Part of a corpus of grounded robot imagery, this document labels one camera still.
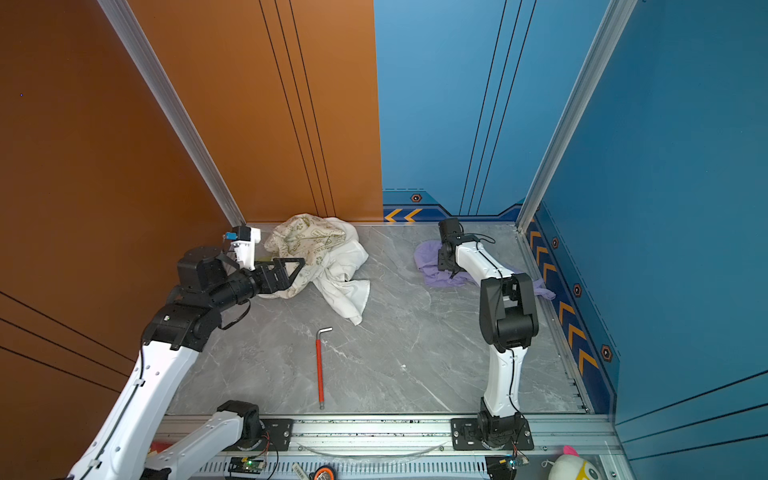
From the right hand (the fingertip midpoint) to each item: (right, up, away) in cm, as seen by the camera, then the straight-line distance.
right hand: (451, 263), depth 100 cm
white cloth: (-35, -10, -4) cm, 36 cm away
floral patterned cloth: (-51, +9, +5) cm, 52 cm away
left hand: (-43, +2, -32) cm, 54 cm away
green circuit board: (-55, -47, -30) cm, 78 cm away
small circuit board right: (+9, -45, -31) cm, 56 cm away
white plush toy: (+19, -43, -36) cm, 59 cm away
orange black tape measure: (-35, -46, -34) cm, 67 cm away
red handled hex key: (-41, -29, -16) cm, 52 cm away
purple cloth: (-8, +1, +4) cm, 9 cm away
